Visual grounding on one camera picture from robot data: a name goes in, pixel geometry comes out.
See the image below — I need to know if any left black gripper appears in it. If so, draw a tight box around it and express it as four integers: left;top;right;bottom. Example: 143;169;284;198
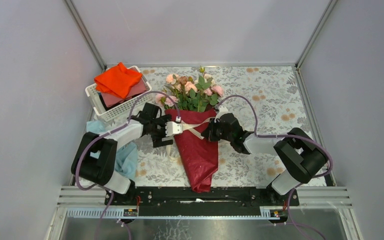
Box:
149;115;173;148

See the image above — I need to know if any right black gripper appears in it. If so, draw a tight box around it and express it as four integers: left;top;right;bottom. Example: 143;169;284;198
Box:
201;118;233;143

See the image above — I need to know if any cream ribbon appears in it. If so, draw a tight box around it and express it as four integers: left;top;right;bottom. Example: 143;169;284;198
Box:
166;117;212;162

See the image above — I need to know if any pink fake flower bunch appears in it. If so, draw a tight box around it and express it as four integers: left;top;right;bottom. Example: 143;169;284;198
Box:
203;84;224;106

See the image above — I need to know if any dark red wrapping paper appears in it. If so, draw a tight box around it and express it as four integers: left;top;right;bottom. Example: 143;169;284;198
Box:
174;108;219;193

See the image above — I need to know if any peach fake flower stem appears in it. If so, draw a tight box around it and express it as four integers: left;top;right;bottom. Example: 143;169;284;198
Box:
165;73;198;110

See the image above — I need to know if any dried brown fake flower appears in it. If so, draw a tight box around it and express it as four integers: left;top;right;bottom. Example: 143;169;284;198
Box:
176;76;189;98

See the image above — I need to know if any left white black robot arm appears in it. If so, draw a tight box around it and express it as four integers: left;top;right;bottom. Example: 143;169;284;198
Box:
71;103;183;206

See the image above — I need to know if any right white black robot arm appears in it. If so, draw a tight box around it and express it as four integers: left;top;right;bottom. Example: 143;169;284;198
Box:
201;113;329;206

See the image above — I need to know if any light blue cloth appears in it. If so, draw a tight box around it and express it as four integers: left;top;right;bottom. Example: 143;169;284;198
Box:
86;120;138;180

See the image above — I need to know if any floral patterned tablecloth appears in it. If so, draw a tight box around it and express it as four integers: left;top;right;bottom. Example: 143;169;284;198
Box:
133;66;311;187

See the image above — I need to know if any orange folded cloth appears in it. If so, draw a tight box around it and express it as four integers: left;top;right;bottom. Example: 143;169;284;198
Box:
94;62;143;99

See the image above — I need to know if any white plastic basket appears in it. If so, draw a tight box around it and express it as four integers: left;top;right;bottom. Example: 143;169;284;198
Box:
84;75;153;122

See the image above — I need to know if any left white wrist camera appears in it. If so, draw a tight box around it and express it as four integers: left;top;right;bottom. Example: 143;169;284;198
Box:
165;121;183;137

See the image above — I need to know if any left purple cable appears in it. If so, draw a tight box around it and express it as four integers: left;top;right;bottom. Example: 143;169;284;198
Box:
74;90;182;240

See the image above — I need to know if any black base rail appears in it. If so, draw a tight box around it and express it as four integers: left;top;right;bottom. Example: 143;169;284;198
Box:
104;186;300;217

